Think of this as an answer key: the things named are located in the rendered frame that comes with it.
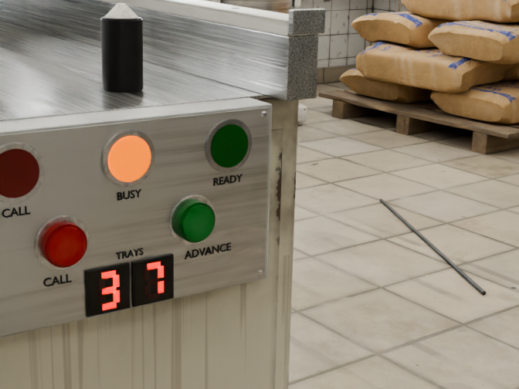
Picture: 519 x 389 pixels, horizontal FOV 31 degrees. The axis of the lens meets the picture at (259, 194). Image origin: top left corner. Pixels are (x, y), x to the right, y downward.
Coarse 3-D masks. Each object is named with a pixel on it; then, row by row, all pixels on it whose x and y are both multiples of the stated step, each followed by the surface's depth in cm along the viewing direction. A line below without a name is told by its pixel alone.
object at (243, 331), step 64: (0, 64) 84; (64, 64) 85; (128, 64) 71; (128, 320) 71; (192, 320) 74; (256, 320) 78; (0, 384) 66; (64, 384) 69; (128, 384) 72; (192, 384) 76; (256, 384) 79
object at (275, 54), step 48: (0, 0) 119; (48, 0) 106; (96, 0) 96; (144, 0) 86; (192, 0) 83; (144, 48) 88; (192, 48) 81; (240, 48) 74; (288, 48) 69; (288, 96) 70
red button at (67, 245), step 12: (60, 228) 61; (72, 228) 62; (48, 240) 61; (60, 240) 61; (72, 240) 62; (84, 240) 62; (48, 252) 61; (60, 252) 62; (72, 252) 62; (84, 252) 63; (60, 264) 62; (72, 264) 63
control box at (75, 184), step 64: (0, 128) 59; (64, 128) 61; (128, 128) 63; (192, 128) 66; (256, 128) 69; (64, 192) 62; (128, 192) 64; (192, 192) 67; (256, 192) 71; (0, 256) 60; (128, 256) 66; (192, 256) 69; (256, 256) 72; (0, 320) 62; (64, 320) 64
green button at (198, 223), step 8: (184, 208) 67; (192, 208) 67; (200, 208) 67; (208, 208) 67; (176, 216) 67; (184, 216) 67; (192, 216) 67; (200, 216) 67; (208, 216) 68; (176, 224) 67; (184, 224) 66; (192, 224) 67; (200, 224) 67; (208, 224) 68; (184, 232) 67; (192, 232) 67; (200, 232) 67; (208, 232) 68; (192, 240) 67; (200, 240) 68
